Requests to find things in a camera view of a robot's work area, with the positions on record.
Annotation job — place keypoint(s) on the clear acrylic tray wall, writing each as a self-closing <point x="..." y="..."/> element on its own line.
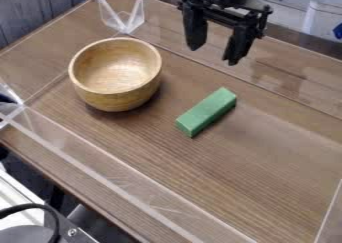
<point x="251" y="182"/>

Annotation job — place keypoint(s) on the clear acrylic corner bracket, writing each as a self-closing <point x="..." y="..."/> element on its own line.
<point x="122" y="21"/>

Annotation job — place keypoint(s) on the brown wooden bowl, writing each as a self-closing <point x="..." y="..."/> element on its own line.
<point x="115" y="73"/>

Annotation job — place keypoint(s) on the grey metal bracket with screw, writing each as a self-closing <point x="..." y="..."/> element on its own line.
<point x="76" y="225"/>

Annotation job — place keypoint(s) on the white cylindrical container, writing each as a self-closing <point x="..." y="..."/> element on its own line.
<point x="322" y="21"/>

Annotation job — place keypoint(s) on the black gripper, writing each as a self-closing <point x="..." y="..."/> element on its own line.
<point x="245" y="15"/>

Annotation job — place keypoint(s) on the green rectangular block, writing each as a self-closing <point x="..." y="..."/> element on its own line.
<point x="206" y="112"/>

